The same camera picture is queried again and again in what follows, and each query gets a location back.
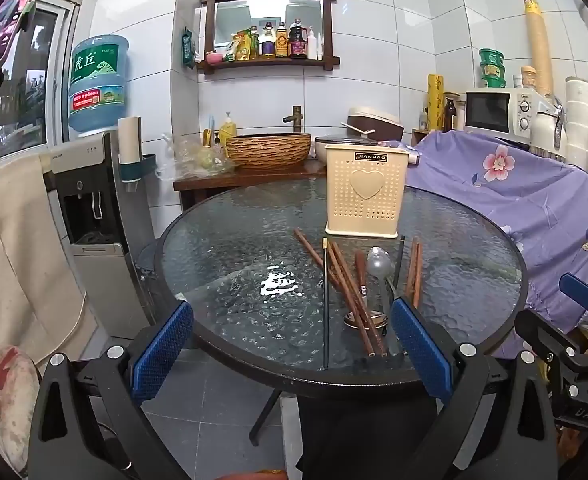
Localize wooden framed mirror shelf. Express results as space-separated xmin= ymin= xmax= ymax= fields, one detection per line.
xmin=196 ymin=0 xmax=341 ymax=76

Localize wooden counter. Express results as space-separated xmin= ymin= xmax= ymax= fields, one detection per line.
xmin=173 ymin=160 xmax=329 ymax=211

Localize clear plastic bags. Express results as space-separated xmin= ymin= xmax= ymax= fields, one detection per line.
xmin=156 ymin=132 xmax=235 ymax=181

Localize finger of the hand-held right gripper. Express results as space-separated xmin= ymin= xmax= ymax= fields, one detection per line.
xmin=515 ymin=308 xmax=582 ymax=361
xmin=559 ymin=273 xmax=588 ymax=321

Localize yellow foil box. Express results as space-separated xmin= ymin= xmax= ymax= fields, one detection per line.
xmin=426 ymin=74 xmax=447 ymax=132

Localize white pot with lid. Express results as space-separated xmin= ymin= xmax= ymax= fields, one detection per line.
xmin=314 ymin=134 xmax=355 ymax=163

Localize purple label bottle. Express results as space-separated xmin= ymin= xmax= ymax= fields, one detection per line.
xmin=260 ymin=21 xmax=276 ymax=58

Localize white microwave oven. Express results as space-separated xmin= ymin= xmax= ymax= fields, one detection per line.
xmin=464 ymin=86 xmax=550 ymax=143

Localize teal paper cup holder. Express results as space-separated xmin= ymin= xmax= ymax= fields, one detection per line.
xmin=118 ymin=116 xmax=157 ymax=193

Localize black chopstick with gold band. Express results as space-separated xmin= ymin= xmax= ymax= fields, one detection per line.
xmin=322 ymin=237 xmax=331 ymax=370
xmin=391 ymin=236 xmax=405 ymax=291

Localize bronze faucet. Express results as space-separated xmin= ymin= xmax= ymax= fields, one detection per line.
xmin=282 ymin=105 xmax=303 ymax=134

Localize dark soy sauce bottle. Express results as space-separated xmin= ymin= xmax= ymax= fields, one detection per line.
xmin=288 ymin=18 xmax=309 ymax=59

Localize tall beige roll tube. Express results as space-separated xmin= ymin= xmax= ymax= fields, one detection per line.
xmin=523 ymin=0 xmax=555 ymax=96

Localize grey water dispenser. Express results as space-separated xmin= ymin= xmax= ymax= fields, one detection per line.
xmin=48 ymin=130 xmax=149 ymax=338

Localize beige cloth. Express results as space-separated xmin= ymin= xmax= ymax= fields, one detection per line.
xmin=0 ymin=152 xmax=99 ymax=361

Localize beige plastic cutlery holder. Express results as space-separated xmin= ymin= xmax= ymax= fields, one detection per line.
xmin=324 ymin=143 xmax=407 ymax=239

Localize brown wooden chopstick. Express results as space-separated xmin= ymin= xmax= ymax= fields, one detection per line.
xmin=405 ymin=237 xmax=419 ymax=306
xmin=293 ymin=228 xmax=377 ymax=358
xmin=329 ymin=241 xmax=389 ymax=357
xmin=413 ymin=242 xmax=423 ymax=311

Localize blue water bottle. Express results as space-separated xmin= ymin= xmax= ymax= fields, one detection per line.
xmin=68 ymin=35 xmax=130 ymax=138

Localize person's black clothing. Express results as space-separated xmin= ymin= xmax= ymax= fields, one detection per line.
xmin=294 ymin=392 xmax=442 ymax=480

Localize purple floral cloth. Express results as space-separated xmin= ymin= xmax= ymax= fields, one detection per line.
xmin=405 ymin=130 xmax=588 ymax=361

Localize white and brown rice cooker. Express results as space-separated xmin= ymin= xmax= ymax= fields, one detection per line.
xmin=341 ymin=106 xmax=405 ymax=143

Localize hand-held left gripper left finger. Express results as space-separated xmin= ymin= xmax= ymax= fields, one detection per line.
xmin=28 ymin=299 xmax=195 ymax=480

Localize yellow packet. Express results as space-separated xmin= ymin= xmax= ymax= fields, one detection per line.
xmin=231 ymin=32 xmax=252 ymax=61

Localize window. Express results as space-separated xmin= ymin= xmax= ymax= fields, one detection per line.
xmin=0 ymin=0 xmax=82 ymax=161

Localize yellow soap bottle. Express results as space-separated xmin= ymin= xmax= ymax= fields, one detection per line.
xmin=219 ymin=112 xmax=238 ymax=143

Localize white thermos jug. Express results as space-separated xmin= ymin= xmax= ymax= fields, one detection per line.
xmin=530 ymin=97 xmax=567 ymax=151

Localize woven pattern wash basin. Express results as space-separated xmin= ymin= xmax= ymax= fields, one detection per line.
xmin=224 ymin=132 xmax=312 ymax=171

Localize green hanging packet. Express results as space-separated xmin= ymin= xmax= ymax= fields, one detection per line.
xmin=181 ymin=27 xmax=197 ymax=68

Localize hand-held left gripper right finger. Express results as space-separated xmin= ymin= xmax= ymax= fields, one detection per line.
xmin=390 ymin=297 xmax=560 ymax=480

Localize clear plastic spoon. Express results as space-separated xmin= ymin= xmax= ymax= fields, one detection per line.
xmin=366 ymin=246 xmax=397 ymax=356

